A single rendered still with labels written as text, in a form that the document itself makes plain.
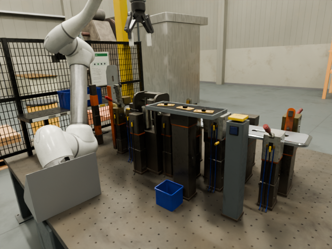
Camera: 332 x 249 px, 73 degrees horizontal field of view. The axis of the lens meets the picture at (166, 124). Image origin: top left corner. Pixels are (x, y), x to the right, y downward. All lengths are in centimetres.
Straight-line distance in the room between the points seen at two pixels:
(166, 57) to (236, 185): 456
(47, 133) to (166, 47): 433
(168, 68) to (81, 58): 395
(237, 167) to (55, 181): 81
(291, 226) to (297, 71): 909
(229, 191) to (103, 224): 57
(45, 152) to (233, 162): 89
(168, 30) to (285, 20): 587
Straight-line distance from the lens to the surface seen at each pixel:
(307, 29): 1001
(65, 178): 118
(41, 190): 117
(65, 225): 117
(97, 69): 221
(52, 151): 125
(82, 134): 141
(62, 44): 146
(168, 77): 534
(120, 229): 107
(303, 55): 998
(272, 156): 107
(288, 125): 136
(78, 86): 149
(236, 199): 104
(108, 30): 890
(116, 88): 163
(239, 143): 92
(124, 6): 254
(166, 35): 534
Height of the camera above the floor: 140
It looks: 17 degrees down
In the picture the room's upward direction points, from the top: 2 degrees counter-clockwise
